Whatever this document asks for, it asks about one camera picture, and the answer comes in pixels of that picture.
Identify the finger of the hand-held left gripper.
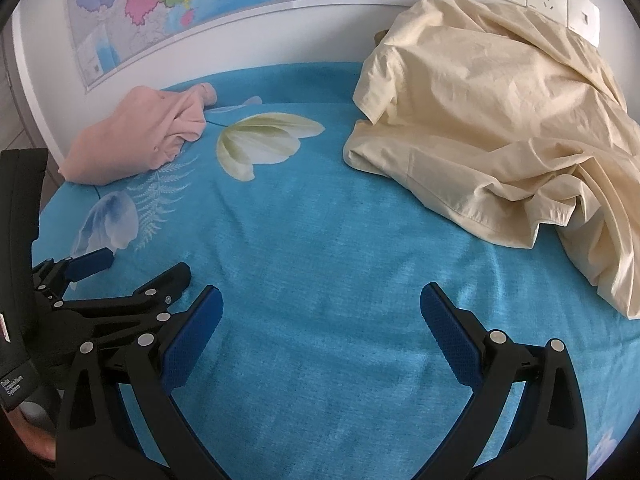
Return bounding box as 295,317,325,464
50,262,192,337
32,247,115,291

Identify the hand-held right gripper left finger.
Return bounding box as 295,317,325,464
55,285,224,480

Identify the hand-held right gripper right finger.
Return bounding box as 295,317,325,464
420,281,587,480

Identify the pink garment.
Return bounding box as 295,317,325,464
56,84,218,186

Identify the person's left hand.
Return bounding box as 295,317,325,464
10,402,57,462

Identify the blue floral blanket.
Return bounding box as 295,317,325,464
30,60,640,480

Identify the cream garment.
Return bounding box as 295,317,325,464
342,0,640,321

